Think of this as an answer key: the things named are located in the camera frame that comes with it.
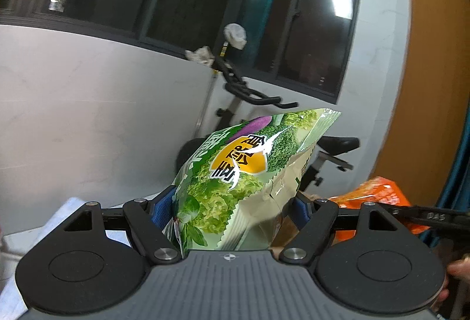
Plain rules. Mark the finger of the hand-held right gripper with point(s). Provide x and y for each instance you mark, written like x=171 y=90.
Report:
x=433 y=218

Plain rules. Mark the green vegetable snack bag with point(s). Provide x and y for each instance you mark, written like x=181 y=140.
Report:
x=220 y=195

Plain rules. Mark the orange snack bag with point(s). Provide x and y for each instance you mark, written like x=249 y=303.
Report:
x=382 y=191

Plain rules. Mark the white crumpled cloth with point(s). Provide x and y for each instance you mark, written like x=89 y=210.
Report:
x=235 y=35
x=200 y=55

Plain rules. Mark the checked tablecloth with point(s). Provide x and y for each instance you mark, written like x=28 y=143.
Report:
x=9 y=250

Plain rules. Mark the person's right hand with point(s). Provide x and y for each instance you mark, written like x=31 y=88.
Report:
x=459 y=268

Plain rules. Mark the black exercise bike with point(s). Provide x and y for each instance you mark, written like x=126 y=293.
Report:
x=235 y=81

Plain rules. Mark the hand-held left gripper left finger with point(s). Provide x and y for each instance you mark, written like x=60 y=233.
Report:
x=161 y=211

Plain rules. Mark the wooden door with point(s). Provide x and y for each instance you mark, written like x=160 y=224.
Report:
x=422 y=85

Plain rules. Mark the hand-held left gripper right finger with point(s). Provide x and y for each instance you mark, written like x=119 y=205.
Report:
x=302 y=211

